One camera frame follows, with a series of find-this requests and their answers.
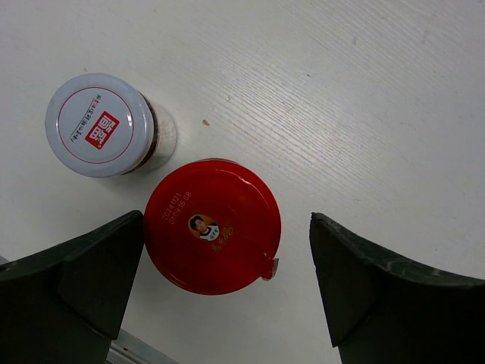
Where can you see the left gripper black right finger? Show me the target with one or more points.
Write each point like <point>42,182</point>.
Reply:
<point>382,307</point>

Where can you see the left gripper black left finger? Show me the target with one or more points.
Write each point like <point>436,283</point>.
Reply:
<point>66,303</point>

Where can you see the red lid sauce jar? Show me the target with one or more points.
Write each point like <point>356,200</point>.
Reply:
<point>213,227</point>

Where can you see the small brown spice jar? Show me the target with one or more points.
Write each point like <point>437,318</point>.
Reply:
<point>100,126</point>

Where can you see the aluminium rail frame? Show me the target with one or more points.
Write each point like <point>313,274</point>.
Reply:
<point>128,349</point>

